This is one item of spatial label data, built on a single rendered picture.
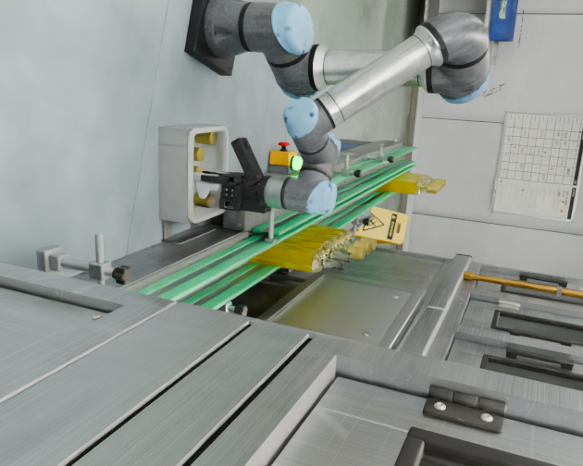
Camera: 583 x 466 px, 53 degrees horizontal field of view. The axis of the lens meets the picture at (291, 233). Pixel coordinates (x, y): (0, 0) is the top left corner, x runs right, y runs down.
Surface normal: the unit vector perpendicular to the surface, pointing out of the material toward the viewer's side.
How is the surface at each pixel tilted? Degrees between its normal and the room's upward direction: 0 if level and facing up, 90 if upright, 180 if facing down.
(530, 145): 90
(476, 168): 90
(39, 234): 0
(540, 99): 90
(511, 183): 90
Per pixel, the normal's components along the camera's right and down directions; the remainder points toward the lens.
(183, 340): 0.04, -0.97
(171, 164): -0.40, 0.22
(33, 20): 0.92, 0.15
